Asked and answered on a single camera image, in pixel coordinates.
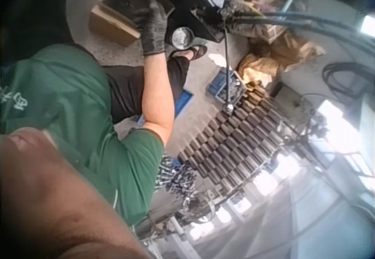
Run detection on person's right hand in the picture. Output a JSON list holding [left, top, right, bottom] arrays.
[[135, 0, 168, 56]]

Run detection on brown cardboard box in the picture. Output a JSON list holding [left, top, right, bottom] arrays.
[[88, 1, 141, 47]]

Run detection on round shiny metal disc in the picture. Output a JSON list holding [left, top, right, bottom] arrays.
[[171, 27, 194, 50]]

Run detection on person's legs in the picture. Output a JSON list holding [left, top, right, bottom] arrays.
[[104, 44, 208, 124]]

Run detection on thin metal rod with knob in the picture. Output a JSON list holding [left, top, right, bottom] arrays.
[[221, 26, 235, 114]]

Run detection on blue crate of metal parts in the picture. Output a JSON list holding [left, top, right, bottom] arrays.
[[206, 69, 247, 103]]

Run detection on crumpled brown sack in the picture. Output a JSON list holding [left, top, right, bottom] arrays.
[[237, 27, 326, 86]]

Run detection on stack of dark metal cylinders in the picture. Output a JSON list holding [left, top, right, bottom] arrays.
[[178, 87, 296, 188]]

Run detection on pile of steel bolts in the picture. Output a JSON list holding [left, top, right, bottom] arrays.
[[156, 153, 203, 203]]

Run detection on black machine frame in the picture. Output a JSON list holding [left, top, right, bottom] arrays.
[[163, 0, 235, 45]]

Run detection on black hoses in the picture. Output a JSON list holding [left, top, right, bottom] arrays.
[[203, 0, 373, 63]]

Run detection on coiled black cable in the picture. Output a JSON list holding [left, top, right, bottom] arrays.
[[322, 62, 371, 100]]

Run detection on metal rack frame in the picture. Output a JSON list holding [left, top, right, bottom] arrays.
[[133, 106, 367, 259]]

